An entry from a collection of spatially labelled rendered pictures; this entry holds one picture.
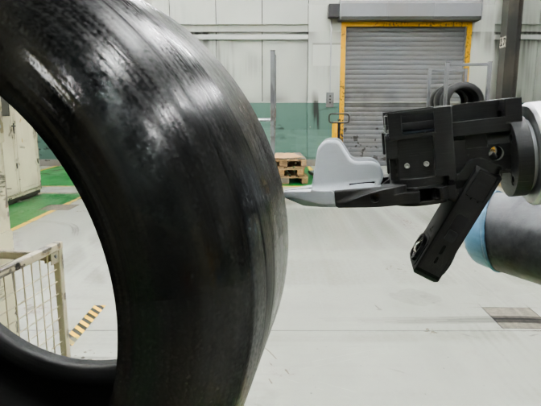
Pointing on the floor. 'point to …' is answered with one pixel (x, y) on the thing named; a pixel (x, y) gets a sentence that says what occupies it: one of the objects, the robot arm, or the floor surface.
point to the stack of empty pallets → (292, 168)
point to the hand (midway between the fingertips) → (299, 200)
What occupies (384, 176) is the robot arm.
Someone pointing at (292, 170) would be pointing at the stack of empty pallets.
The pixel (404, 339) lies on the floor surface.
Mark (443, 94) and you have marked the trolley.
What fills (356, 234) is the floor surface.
